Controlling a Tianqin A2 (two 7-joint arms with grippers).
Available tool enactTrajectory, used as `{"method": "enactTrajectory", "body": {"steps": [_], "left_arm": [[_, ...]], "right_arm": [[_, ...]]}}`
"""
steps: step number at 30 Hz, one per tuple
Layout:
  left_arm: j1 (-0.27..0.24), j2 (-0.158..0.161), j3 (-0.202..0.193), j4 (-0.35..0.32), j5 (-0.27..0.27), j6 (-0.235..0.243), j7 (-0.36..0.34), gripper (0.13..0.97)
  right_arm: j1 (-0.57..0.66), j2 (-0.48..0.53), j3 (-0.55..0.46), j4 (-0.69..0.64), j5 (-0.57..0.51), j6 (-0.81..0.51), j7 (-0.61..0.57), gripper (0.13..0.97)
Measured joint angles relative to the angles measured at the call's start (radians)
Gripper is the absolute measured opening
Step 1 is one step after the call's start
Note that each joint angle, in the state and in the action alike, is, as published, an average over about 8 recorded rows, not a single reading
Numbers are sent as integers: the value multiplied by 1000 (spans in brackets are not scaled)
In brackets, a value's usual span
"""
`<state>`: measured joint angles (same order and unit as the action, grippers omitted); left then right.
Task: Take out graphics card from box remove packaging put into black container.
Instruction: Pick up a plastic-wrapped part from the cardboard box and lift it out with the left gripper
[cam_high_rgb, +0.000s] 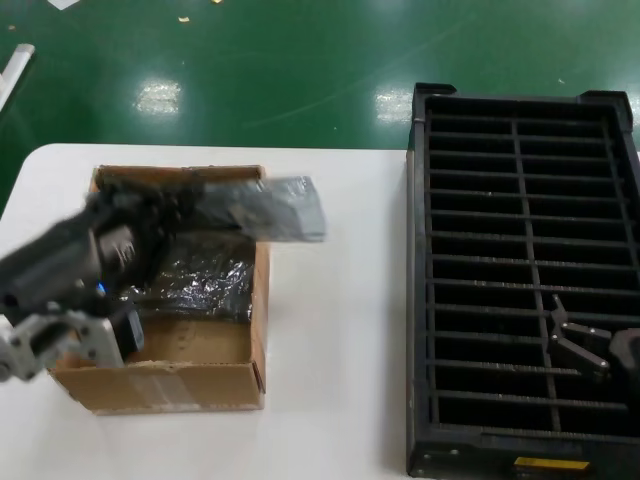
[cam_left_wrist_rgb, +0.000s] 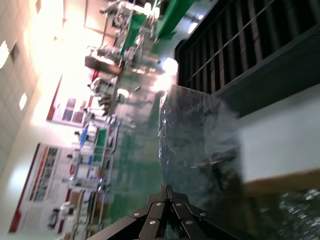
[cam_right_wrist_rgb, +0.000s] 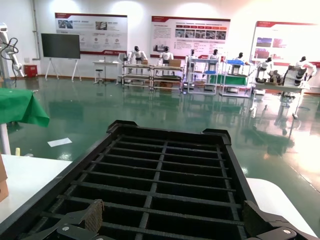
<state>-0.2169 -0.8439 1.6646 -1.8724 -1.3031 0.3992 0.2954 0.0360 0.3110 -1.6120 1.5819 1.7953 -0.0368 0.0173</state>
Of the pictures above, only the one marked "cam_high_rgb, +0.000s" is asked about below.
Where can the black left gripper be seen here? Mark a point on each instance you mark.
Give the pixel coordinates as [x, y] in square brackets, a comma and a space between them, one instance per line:
[75, 255]

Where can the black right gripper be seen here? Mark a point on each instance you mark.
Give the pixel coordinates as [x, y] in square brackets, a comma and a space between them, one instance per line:
[627, 350]

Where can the grey antistatic bag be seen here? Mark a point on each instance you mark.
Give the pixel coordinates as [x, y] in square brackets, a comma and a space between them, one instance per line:
[200, 280]
[295, 210]

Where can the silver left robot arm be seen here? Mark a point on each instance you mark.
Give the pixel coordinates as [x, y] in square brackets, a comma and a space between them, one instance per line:
[4, 360]

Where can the black slotted plastic container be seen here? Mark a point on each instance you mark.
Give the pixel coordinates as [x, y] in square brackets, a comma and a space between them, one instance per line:
[465, 452]

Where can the open brown cardboard box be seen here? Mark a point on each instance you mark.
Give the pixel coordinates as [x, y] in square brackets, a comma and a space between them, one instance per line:
[200, 385]

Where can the white pipe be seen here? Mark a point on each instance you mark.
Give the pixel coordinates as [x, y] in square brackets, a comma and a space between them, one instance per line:
[20, 57]

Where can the white paper sheet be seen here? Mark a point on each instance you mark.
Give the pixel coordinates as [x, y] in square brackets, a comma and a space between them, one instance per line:
[62, 2]

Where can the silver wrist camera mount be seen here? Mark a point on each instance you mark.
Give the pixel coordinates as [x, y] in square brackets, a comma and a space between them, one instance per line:
[100, 340]

